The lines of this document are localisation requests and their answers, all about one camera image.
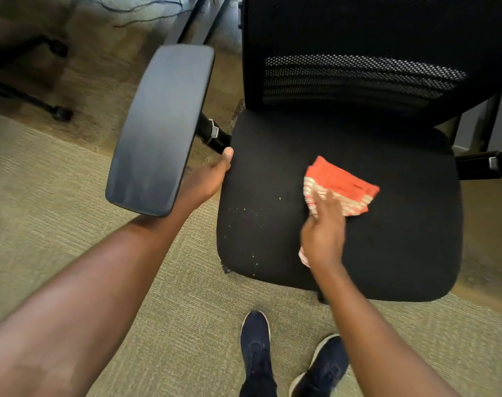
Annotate person's right hand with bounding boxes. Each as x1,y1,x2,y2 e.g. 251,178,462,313
299,189,347,270

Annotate person's left hand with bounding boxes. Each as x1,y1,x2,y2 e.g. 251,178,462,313
174,147,234,216

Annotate orange checked cloth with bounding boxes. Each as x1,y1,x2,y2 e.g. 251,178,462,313
298,155,380,269

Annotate black office chair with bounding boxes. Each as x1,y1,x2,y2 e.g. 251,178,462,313
105,0,502,305

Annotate person's right forearm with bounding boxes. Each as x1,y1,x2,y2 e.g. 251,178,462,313
311,260,460,397

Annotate person's left forearm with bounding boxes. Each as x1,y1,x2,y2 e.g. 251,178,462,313
0,204,202,397

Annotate person's dark blue left shoe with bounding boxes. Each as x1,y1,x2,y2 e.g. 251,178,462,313
240,310,275,381

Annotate person's dark blue shoe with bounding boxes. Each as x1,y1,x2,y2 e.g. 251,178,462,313
288,334,351,397
240,310,275,381

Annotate person's dark blue right shoe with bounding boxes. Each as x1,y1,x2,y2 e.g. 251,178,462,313
288,334,351,397

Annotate grey desk leg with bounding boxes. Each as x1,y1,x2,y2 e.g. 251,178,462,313
453,82,502,155

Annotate person's dark trousers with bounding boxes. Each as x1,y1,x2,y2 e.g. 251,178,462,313
239,373,279,397

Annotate black chair base with casters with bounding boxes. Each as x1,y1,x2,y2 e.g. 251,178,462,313
0,0,74,123

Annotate grey desk frame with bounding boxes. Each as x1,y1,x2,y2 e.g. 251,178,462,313
164,0,235,47

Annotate black floor cable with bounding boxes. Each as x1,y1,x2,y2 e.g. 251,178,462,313
95,0,194,29

